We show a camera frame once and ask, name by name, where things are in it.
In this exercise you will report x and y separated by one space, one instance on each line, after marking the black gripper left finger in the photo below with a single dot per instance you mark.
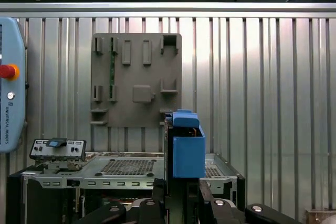
151 212

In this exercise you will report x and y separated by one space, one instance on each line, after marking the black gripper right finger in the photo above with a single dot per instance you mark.
223 213

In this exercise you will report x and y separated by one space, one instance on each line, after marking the hard disk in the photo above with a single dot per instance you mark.
189 153

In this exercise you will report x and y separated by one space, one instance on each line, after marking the black open PC case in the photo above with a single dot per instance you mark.
92 163

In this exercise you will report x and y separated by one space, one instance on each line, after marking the grey parts rack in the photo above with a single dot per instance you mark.
147 72

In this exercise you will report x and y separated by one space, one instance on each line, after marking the green RAM stick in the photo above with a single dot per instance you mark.
112 72

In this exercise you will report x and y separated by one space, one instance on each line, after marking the pale blue teach pendant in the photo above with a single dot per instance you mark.
13 51

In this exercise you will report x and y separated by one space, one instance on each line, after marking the hinged card retainer bracket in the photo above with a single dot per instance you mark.
55 144

